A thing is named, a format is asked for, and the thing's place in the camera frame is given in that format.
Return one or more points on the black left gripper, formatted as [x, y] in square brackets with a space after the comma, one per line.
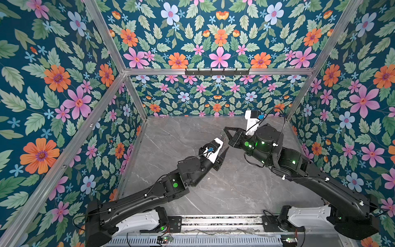
[218, 161]

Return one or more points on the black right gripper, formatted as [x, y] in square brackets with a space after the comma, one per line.
[236, 141]

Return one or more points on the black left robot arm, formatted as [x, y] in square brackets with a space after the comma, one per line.
[101, 219]

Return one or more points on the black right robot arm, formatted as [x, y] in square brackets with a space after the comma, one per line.
[347, 212]

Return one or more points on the black hook rack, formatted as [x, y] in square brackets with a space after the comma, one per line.
[215, 72]

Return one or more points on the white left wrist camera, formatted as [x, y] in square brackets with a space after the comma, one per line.
[212, 149]

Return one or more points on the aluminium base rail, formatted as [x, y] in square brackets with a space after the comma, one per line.
[222, 223]

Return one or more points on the white perforated cable tray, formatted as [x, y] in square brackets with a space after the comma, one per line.
[195, 241]

